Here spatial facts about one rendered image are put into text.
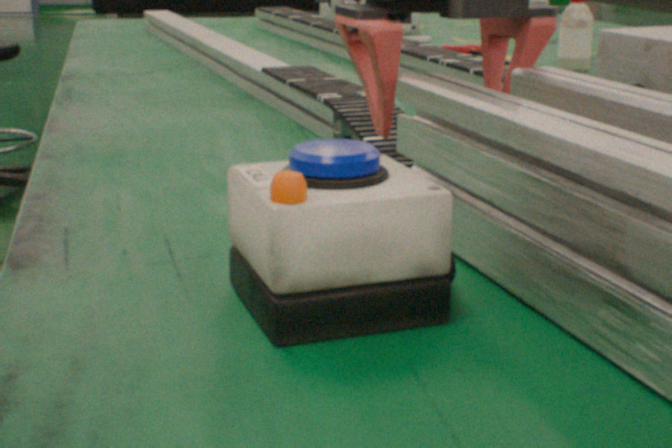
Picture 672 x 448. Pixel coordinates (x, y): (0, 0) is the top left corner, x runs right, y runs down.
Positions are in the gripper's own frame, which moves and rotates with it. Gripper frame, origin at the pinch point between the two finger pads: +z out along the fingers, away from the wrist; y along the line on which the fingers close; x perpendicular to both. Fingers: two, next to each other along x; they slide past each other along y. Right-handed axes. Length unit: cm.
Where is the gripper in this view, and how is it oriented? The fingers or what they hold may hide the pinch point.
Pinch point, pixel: (440, 120)
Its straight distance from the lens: 63.2
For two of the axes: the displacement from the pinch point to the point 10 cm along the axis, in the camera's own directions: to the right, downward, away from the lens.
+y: 9.5, -0.8, 3.0
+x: -3.2, -2.5, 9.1
